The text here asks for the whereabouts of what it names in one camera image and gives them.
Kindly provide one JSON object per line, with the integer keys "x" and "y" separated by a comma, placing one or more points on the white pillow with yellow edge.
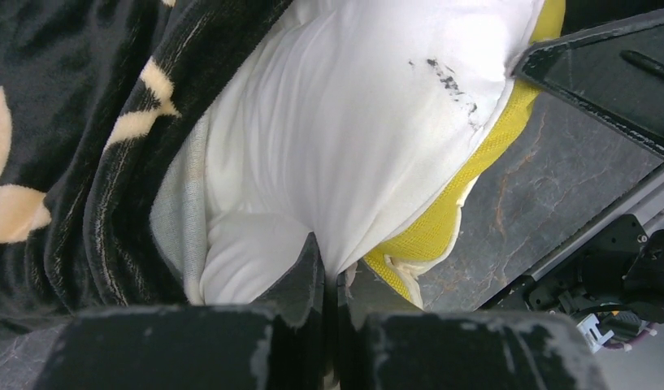
{"x": 365, "y": 123}

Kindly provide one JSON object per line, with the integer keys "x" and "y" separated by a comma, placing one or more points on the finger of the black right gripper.
{"x": 609, "y": 64}

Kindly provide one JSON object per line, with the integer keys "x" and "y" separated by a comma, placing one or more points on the black pillowcase with yellow flowers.
{"x": 96, "y": 99}

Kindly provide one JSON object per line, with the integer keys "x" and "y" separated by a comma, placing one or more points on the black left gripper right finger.
{"x": 385, "y": 342}

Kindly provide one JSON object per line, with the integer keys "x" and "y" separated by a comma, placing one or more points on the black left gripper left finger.
{"x": 275, "y": 342}

